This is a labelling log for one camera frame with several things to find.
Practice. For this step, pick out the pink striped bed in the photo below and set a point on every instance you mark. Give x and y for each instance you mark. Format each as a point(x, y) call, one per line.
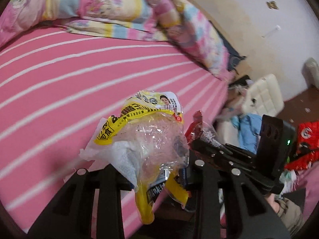
point(56, 87)

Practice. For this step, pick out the colourful striped quilt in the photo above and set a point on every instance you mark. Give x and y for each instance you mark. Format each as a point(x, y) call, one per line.
point(178, 21)

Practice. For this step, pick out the cream office chair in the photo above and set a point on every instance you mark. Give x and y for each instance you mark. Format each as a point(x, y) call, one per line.
point(263, 97)

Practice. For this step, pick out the blue clothing on chair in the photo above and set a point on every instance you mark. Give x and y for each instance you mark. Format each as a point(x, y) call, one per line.
point(249, 127)

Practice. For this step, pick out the brown bear wall sticker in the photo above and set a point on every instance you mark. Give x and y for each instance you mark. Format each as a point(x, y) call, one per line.
point(272, 5)

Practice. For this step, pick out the person's right hand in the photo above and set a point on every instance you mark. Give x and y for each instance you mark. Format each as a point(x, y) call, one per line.
point(270, 198)

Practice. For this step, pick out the yellow clear snack bag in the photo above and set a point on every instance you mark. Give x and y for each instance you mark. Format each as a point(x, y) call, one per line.
point(143, 142)

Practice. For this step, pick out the dark red foil wrapper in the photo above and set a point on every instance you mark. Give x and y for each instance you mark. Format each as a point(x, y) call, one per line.
point(200, 130)

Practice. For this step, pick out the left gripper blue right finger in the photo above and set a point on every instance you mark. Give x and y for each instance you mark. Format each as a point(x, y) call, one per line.
point(227, 194)

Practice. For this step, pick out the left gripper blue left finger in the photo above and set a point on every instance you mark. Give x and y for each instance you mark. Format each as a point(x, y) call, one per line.
point(69, 213)

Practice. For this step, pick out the dark blue pillow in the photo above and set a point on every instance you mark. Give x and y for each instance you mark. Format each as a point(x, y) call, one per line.
point(231, 58)

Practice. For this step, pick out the red printed bag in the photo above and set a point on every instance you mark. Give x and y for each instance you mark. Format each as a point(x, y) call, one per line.
point(306, 147)

